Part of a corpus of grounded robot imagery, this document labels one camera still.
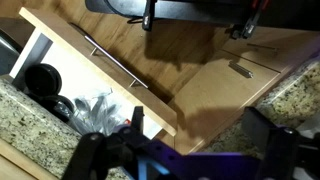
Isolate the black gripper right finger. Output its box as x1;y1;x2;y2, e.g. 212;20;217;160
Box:
241;106;301;180

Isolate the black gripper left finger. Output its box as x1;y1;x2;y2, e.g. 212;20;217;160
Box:
61;105;158;180

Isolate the bundle of wrapped cutlery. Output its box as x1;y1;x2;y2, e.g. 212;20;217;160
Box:
68;88;126;136

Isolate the closed wooden cabinet drawer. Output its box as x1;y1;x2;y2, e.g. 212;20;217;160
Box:
168;49;281;156
221;26;320;73

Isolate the open wooden drawer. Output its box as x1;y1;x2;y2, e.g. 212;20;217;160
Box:
9;6;178;138

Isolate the black red clamp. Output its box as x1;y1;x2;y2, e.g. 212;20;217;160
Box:
229;0;271;40

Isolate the black robot cart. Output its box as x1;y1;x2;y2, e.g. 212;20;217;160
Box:
84;0;320;30

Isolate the short metal drawer handle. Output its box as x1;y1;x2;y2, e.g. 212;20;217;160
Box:
228;60;255;80

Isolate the metal bar drawer handle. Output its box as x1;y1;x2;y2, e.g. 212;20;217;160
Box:
83;34;150;90

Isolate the thin metal drawer handle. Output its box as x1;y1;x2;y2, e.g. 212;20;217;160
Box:
246;42;280;53

